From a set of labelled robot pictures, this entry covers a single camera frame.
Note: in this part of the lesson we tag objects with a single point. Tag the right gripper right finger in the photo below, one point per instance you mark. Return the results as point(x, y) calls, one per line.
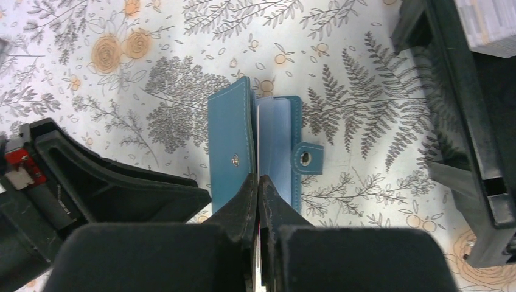
point(299, 256)

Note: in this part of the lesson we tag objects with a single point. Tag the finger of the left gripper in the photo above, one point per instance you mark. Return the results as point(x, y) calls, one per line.
point(81, 186)

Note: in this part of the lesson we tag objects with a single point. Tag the black card box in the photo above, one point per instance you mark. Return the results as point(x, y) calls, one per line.
point(471, 97)

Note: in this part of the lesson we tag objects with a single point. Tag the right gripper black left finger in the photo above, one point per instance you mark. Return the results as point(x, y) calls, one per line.
point(217, 255)

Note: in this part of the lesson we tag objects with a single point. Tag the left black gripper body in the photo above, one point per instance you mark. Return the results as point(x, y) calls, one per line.
point(37, 211)

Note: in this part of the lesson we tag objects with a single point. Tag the blue leather card holder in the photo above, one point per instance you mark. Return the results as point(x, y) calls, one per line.
point(261, 135)

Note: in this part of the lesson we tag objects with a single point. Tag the white card in box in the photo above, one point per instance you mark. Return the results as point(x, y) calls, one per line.
point(489, 26)

